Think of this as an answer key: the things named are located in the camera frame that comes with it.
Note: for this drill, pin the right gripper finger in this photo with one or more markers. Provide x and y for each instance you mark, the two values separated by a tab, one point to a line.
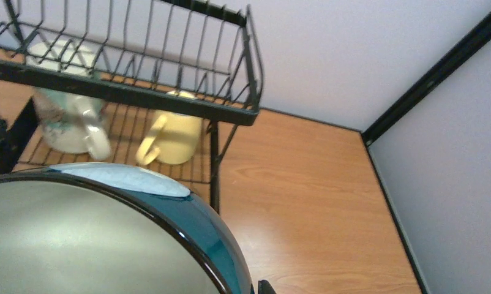
264	287

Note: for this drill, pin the yellow mug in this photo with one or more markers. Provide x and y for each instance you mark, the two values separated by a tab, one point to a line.
172	139

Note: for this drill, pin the dark teal spotted bowl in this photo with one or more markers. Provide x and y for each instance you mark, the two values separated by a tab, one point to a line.
112	228

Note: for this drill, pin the black wire dish rack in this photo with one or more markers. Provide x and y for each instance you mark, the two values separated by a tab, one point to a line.
192	57

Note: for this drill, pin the white floral mug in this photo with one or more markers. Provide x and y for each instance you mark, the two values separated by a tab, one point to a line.
71	123

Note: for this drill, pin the black enclosure frame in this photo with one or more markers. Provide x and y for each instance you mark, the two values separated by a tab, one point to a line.
431	151

